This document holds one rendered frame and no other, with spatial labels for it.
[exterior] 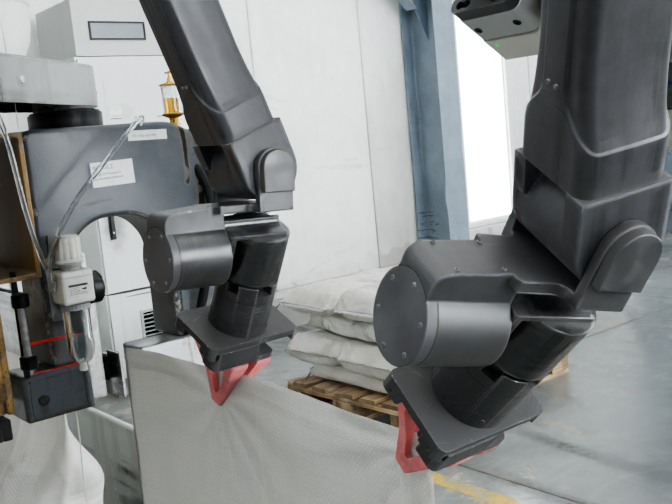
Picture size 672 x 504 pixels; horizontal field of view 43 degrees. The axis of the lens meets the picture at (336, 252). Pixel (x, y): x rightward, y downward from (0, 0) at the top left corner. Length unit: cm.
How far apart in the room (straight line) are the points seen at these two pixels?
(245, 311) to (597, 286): 40
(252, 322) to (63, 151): 35
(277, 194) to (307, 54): 563
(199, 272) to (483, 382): 29
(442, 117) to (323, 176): 105
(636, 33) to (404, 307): 18
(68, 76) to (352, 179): 555
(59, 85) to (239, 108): 35
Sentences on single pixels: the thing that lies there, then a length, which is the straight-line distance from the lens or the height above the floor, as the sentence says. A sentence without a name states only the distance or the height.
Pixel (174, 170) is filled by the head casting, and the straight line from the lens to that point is 110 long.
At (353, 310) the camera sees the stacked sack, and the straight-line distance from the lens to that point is 381.
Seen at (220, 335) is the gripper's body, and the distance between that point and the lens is 81.
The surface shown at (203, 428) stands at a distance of 93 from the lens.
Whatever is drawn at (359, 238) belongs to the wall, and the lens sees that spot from 659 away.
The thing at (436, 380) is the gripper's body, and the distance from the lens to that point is 57.
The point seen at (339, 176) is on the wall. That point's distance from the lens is 646.
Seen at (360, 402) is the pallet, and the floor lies 12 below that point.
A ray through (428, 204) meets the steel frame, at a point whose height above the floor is 71.
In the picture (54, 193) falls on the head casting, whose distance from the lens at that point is 104.
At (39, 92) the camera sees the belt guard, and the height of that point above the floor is 138.
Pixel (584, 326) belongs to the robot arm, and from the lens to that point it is 52.
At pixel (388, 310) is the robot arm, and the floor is 120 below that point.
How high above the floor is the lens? 130
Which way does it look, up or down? 7 degrees down
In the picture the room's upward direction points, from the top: 5 degrees counter-clockwise
